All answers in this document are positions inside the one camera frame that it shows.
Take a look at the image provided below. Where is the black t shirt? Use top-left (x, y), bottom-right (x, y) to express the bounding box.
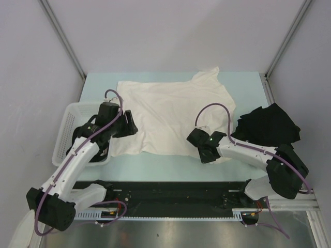
top-left (71, 127), bottom-right (109, 163)

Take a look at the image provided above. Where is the white t shirt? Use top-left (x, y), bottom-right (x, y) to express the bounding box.
top-left (110, 67), bottom-right (236, 158)

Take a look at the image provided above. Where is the white plastic laundry basket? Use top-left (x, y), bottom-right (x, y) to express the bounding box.
top-left (52, 102), bottom-right (101, 167)

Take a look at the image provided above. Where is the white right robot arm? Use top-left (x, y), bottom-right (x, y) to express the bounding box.
top-left (187, 128), bottom-right (309, 207)

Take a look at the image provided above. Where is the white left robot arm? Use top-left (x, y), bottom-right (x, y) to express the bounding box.
top-left (26, 102), bottom-right (138, 231)

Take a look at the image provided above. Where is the stack of black t shirts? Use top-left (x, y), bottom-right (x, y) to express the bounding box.
top-left (231, 103), bottom-right (300, 147)

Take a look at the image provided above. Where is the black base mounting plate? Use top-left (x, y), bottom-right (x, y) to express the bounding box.
top-left (92, 181), bottom-right (267, 222)

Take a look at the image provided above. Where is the white slotted cable duct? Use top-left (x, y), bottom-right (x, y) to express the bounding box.
top-left (74, 209), bottom-right (257, 224)

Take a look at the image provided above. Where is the aluminium frame rail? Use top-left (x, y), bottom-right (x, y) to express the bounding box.
top-left (69, 188), bottom-right (319, 211)

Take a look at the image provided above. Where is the left aluminium corner post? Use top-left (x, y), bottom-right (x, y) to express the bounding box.
top-left (38, 0), bottom-right (86, 81)

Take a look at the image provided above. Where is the aluminium corner post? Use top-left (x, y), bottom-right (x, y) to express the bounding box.
top-left (38, 0), bottom-right (86, 81)
top-left (264, 0), bottom-right (314, 80)

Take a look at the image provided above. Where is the right aluminium corner post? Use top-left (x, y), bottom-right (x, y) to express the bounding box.
top-left (264, 0), bottom-right (314, 80)

